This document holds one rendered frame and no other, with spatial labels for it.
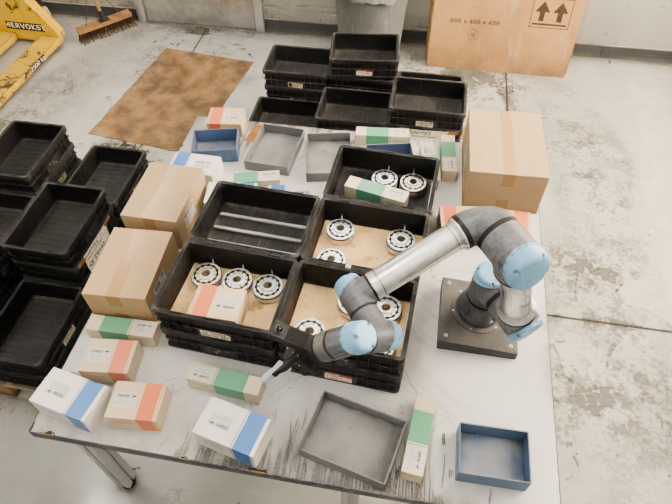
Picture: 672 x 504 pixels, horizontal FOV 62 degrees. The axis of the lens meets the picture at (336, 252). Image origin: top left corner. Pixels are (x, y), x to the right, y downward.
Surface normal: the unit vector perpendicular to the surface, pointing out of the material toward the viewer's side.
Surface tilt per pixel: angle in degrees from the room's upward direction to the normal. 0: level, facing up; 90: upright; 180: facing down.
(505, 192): 90
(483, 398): 0
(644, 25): 90
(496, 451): 0
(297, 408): 0
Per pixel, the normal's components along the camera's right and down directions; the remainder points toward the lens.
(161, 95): -0.01, -0.64
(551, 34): -0.20, 0.57
